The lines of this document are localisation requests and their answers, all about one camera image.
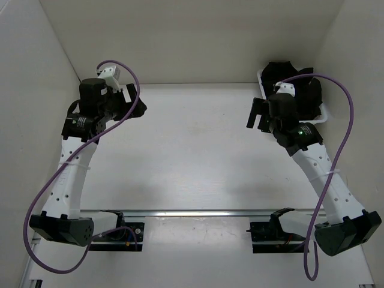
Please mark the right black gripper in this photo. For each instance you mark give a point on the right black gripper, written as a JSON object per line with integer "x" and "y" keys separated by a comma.
{"x": 260, "y": 107}

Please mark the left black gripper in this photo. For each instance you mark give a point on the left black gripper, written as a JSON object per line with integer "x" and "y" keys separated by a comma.
{"x": 119, "y": 95}

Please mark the black trousers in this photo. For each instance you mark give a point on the black trousers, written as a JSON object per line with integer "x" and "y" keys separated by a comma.
{"x": 308, "y": 90}

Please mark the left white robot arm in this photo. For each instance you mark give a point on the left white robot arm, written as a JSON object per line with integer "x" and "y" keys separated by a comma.
{"x": 60, "y": 219}

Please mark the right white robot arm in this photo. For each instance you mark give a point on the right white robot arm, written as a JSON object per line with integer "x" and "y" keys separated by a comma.
{"x": 348, "y": 223}

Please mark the white plastic basket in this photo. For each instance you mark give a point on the white plastic basket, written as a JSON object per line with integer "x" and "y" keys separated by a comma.
{"x": 323, "y": 117}

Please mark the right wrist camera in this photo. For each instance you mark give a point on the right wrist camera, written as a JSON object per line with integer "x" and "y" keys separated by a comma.
{"x": 285, "y": 88}

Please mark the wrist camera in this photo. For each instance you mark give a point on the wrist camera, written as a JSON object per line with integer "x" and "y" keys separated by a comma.
{"x": 111, "y": 76}
{"x": 285, "y": 88}

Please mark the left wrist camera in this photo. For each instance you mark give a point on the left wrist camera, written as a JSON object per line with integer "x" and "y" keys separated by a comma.
{"x": 111, "y": 76}

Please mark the aluminium rail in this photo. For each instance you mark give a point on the aluminium rail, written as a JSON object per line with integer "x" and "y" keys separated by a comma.
{"x": 188, "y": 212}

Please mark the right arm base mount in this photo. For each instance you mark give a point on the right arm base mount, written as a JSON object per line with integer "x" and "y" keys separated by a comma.
{"x": 268, "y": 237}

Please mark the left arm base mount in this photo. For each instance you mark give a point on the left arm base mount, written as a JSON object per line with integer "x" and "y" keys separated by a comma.
{"x": 124, "y": 240}

